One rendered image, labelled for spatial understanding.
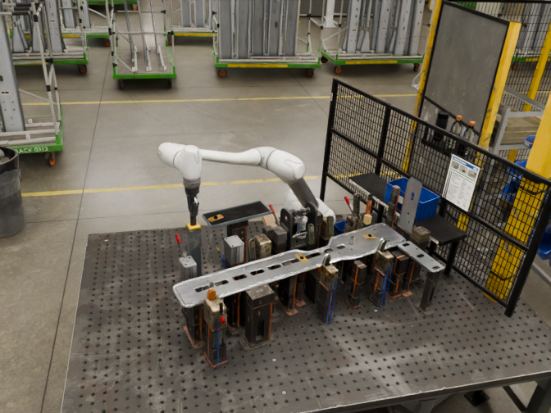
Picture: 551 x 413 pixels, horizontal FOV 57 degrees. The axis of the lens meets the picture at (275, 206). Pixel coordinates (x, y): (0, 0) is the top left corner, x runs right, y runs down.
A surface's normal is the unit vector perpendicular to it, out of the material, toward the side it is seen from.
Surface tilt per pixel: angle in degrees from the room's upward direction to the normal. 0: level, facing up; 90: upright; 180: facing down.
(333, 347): 0
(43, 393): 0
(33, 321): 0
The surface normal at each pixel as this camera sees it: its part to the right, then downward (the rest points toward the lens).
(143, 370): 0.05, -0.86
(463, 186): -0.87, 0.21
